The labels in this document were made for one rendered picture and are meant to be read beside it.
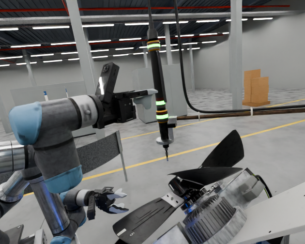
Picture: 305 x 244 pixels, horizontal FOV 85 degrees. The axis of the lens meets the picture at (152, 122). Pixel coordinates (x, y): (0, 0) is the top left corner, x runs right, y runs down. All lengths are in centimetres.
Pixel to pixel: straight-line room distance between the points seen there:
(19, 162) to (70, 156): 15
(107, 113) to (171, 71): 677
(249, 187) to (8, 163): 90
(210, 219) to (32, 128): 64
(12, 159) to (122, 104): 28
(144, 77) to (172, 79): 122
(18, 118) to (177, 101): 705
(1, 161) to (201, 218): 65
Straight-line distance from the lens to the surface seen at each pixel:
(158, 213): 74
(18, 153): 50
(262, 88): 882
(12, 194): 110
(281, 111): 65
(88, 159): 259
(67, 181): 41
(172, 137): 63
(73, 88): 667
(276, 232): 58
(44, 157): 39
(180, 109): 740
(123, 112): 45
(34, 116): 36
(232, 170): 57
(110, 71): 46
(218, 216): 76
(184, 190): 79
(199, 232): 78
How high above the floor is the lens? 169
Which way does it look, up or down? 14 degrees down
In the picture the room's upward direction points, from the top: 8 degrees counter-clockwise
